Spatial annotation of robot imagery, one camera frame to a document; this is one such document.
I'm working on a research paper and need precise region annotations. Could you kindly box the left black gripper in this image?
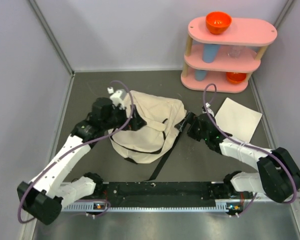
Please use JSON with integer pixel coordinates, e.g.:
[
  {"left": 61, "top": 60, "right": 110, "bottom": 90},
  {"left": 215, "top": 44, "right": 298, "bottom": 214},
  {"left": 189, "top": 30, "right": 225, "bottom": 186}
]
[{"left": 102, "top": 104, "right": 146, "bottom": 131}]

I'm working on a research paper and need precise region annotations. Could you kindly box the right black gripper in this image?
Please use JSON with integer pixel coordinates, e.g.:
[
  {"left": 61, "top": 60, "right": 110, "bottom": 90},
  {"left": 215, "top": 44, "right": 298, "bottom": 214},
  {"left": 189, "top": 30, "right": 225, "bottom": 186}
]
[{"left": 175, "top": 111, "right": 209, "bottom": 141}]

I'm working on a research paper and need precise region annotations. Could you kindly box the cream canvas student backpack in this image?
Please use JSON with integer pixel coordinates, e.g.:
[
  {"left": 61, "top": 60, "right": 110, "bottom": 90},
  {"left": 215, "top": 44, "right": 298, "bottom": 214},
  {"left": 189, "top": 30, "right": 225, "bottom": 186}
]
[{"left": 110, "top": 90, "right": 187, "bottom": 181}]

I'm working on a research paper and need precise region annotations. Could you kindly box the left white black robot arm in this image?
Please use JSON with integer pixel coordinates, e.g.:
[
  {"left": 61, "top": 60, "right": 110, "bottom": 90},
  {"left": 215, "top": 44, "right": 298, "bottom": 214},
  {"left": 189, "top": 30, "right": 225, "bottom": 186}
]
[{"left": 16, "top": 95, "right": 146, "bottom": 225}]

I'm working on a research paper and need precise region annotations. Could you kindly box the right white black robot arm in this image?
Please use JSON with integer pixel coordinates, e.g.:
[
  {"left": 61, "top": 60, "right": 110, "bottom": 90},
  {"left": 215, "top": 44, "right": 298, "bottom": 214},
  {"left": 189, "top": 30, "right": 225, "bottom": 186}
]
[{"left": 175, "top": 112, "right": 300, "bottom": 203}]

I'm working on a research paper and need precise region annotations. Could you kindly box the blue cup on bottom shelf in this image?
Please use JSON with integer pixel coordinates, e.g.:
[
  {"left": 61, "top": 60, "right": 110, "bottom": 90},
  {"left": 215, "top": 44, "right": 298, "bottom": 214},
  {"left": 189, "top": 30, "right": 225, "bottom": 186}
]
[{"left": 194, "top": 69, "right": 207, "bottom": 82}]

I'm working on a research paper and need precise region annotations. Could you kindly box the blue cup on shelf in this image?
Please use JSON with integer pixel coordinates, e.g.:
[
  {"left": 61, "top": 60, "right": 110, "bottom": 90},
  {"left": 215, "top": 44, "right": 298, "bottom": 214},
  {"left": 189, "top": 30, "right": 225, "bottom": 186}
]
[
  {"left": 194, "top": 69, "right": 207, "bottom": 82},
  {"left": 202, "top": 43, "right": 220, "bottom": 63}
]

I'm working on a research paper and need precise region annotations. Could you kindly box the white square notebook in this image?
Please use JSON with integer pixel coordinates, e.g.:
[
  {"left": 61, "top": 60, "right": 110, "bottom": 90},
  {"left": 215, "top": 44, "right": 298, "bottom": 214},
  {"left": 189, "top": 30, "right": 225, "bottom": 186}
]
[{"left": 214, "top": 97, "right": 263, "bottom": 143}]

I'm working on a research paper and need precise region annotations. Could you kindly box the orange bowl on bottom shelf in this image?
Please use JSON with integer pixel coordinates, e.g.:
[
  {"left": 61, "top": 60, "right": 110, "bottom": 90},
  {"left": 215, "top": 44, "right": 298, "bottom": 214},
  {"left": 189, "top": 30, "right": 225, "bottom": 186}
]
[{"left": 226, "top": 72, "right": 247, "bottom": 84}]

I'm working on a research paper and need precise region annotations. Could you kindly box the orange bowl on shelf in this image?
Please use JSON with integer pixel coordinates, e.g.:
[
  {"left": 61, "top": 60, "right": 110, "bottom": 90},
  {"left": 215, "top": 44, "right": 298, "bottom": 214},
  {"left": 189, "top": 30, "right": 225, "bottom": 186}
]
[
  {"left": 205, "top": 11, "right": 232, "bottom": 35},
  {"left": 226, "top": 72, "right": 247, "bottom": 84}
]

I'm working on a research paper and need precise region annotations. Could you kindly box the pink three-tier shelf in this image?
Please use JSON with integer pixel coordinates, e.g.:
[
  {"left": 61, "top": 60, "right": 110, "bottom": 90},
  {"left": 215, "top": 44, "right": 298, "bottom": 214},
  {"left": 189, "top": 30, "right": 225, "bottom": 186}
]
[{"left": 181, "top": 16, "right": 278, "bottom": 94}]

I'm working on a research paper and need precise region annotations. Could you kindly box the blue cup on middle shelf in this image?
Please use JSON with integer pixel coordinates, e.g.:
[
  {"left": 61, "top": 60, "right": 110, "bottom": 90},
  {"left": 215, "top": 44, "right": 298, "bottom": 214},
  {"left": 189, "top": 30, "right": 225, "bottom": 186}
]
[{"left": 202, "top": 43, "right": 220, "bottom": 63}]

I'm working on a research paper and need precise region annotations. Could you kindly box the clear glass on middle shelf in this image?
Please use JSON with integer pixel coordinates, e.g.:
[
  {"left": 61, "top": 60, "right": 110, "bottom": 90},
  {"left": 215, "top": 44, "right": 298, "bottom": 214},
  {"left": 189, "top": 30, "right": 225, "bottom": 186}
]
[{"left": 227, "top": 45, "right": 245, "bottom": 58}]

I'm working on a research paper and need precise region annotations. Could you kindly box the orange bowl on top shelf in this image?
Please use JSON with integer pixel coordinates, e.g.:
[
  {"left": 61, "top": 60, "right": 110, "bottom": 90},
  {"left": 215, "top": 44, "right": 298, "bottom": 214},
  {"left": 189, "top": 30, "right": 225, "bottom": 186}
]
[{"left": 205, "top": 11, "right": 232, "bottom": 35}]

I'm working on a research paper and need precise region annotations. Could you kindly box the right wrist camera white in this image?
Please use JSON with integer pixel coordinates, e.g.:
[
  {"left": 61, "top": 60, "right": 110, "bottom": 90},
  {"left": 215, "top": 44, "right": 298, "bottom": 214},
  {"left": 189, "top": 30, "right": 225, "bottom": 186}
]
[{"left": 202, "top": 102, "right": 215, "bottom": 116}]

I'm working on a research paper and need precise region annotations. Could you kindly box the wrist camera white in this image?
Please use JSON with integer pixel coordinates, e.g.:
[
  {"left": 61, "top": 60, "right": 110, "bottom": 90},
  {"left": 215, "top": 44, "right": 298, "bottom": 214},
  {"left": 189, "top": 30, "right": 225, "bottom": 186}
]
[
  {"left": 202, "top": 102, "right": 215, "bottom": 116},
  {"left": 107, "top": 87, "right": 127, "bottom": 109}
]

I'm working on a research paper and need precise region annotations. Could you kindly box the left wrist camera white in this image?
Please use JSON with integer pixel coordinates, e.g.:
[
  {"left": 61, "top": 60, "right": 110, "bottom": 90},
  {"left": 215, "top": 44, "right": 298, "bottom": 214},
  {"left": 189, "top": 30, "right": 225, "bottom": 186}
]
[{"left": 107, "top": 87, "right": 127, "bottom": 109}]

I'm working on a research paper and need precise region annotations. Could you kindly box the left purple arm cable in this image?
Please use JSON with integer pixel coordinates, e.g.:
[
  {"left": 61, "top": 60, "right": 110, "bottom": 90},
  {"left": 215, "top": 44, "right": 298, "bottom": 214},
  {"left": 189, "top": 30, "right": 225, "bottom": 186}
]
[{"left": 17, "top": 80, "right": 137, "bottom": 224}]

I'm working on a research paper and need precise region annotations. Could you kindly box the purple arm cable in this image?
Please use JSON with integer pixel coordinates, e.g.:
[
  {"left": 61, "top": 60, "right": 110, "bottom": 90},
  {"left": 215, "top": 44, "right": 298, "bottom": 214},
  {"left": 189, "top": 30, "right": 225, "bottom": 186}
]
[
  {"left": 17, "top": 80, "right": 137, "bottom": 224},
  {"left": 202, "top": 83, "right": 298, "bottom": 218}
]

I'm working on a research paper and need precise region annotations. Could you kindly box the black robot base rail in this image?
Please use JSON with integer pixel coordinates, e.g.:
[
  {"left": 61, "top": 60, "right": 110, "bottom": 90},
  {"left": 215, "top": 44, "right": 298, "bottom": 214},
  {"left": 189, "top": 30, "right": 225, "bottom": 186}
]
[{"left": 91, "top": 181, "right": 230, "bottom": 208}]

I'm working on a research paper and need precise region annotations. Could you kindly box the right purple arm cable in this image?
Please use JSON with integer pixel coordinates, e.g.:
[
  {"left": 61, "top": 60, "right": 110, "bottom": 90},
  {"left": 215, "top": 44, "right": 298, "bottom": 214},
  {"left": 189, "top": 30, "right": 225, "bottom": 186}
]
[{"left": 202, "top": 83, "right": 298, "bottom": 218}]

